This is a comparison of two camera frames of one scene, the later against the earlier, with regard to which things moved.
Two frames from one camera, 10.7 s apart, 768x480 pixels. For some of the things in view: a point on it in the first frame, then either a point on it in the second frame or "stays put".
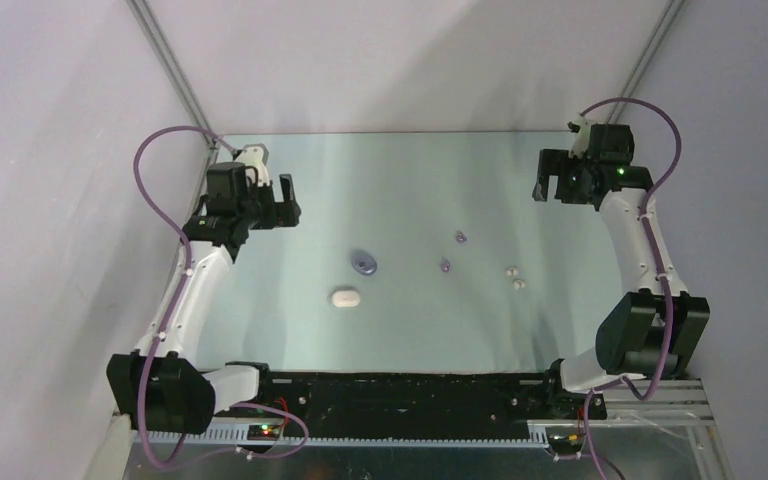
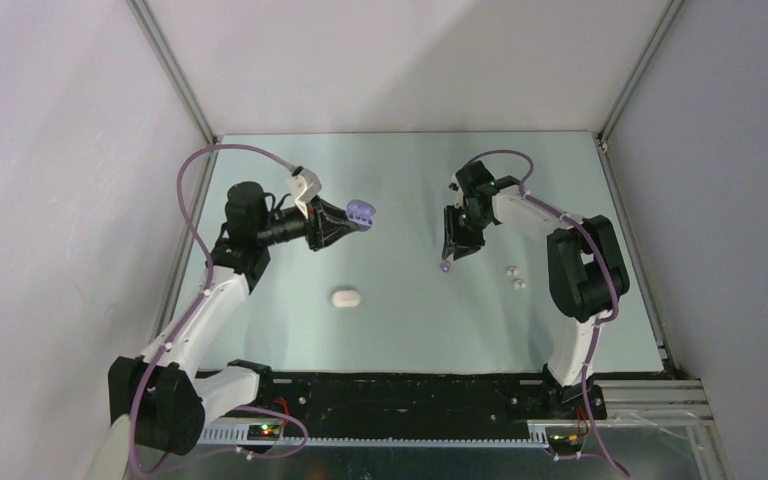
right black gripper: (556, 162) to (456, 240)
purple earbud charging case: (364, 264) to (361, 213)
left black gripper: (280, 214) to (325, 225)
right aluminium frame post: (669, 17) stays put
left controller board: (263, 432) stays put
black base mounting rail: (418, 398) stays put
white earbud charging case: (346, 298) stays put
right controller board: (566, 444) stays put
